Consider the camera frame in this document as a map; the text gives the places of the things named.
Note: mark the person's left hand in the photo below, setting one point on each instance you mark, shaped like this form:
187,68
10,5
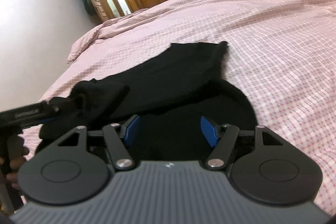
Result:
12,178

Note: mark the pink checked bed cover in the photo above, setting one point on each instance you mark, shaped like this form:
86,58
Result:
281,55

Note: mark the dark clothes hanging on door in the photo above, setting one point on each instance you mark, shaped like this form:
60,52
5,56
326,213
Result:
89,7

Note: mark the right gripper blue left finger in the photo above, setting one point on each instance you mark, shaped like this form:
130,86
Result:
118,138

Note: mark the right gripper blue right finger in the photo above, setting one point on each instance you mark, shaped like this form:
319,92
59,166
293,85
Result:
222,139

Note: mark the black knit cardigan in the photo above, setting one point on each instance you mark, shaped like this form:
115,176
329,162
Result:
170,93

